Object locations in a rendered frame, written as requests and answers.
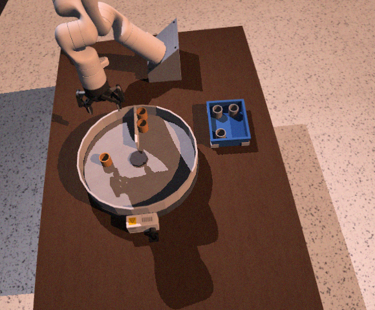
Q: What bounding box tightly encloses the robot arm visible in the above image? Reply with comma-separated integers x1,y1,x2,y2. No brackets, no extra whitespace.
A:
52,0,166,90

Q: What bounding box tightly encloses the grey metal bushing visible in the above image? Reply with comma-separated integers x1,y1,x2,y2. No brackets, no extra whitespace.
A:
228,104,239,118
213,105,222,119
215,129,226,139

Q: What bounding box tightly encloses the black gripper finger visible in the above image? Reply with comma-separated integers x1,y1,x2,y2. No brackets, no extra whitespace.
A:
76,89,96,114
101,84,125,111

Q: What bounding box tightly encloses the blue open-top crate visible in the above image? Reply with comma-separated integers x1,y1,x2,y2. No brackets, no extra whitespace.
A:
206,99,251,148

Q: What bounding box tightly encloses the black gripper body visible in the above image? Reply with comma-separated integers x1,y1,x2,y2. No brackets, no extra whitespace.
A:
83,78,112,102

